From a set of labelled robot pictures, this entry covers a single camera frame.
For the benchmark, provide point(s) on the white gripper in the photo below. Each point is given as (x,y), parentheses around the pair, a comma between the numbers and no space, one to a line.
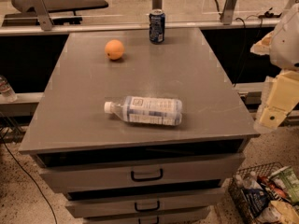
(286,44)

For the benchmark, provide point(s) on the orange fruit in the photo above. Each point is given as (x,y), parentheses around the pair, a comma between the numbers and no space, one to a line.
(114,49)

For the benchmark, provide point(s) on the clear plastic water bottle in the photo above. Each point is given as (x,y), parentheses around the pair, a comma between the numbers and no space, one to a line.
(146,110)

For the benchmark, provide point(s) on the clear bottle at left edge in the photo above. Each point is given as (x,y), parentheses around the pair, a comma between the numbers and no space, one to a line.
(6,90)

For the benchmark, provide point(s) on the red snack bag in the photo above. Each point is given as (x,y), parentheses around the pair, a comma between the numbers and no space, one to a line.
(275,192)

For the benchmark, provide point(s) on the blue snack bag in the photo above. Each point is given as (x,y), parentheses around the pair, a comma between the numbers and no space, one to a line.
(257,199)

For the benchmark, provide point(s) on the yellow snack bag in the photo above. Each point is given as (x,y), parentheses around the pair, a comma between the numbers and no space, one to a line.
(288,215)

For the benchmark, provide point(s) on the blue soda can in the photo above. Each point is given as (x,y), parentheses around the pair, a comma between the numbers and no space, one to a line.
(156,26)

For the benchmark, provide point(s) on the grey drawer cabinet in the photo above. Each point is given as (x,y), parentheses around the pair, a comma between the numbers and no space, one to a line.
(136,133)

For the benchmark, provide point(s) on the wire basket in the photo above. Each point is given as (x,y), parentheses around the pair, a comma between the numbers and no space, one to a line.
(248,179)

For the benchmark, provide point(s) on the right metal bracket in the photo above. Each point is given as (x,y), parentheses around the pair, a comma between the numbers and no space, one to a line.
(228,12)

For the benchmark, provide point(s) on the bottom drawer with black handle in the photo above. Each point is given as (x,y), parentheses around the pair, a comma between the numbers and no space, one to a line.
(164,217)

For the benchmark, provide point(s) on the drawer with black handle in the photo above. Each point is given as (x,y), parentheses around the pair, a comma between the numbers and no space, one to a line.
(145,203)
(164,217)
(119,175)

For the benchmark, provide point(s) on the metal rail bar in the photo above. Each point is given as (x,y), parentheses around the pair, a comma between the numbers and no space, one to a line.
(68,29)

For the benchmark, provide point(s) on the middle drawer with black handle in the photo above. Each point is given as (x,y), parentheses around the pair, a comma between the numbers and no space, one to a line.
(145,203)

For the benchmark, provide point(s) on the top drawer with black handle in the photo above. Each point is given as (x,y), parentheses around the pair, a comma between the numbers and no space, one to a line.
(119,175)

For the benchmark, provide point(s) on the left metal bracket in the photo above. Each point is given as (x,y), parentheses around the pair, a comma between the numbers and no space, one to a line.
(43,17)

